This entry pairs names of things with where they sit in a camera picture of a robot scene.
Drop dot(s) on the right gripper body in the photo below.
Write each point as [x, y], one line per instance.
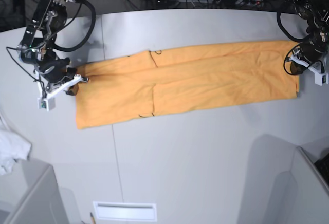
[36, 46]

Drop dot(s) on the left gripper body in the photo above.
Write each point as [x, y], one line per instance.
[315, 12]

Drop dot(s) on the orange yellow T-shirt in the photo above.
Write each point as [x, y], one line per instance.
[156, 83]

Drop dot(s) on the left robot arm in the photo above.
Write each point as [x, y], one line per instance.
[312, 50]

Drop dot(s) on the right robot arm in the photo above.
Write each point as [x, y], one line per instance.
[41, 79]

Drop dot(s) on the white crumpled cloth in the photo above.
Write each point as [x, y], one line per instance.
[13, 148]

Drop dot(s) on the black keyboard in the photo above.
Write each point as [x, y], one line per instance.
[322, 166]

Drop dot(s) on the grey plastic bin left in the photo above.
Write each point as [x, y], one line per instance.
[30, 194]

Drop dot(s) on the grey plastic bin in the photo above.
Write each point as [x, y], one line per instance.
[300, 195]
[30, 194]

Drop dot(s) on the grey plastic bin right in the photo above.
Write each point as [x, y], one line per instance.
[300, 195]

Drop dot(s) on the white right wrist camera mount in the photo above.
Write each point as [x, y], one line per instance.
[47, 101]

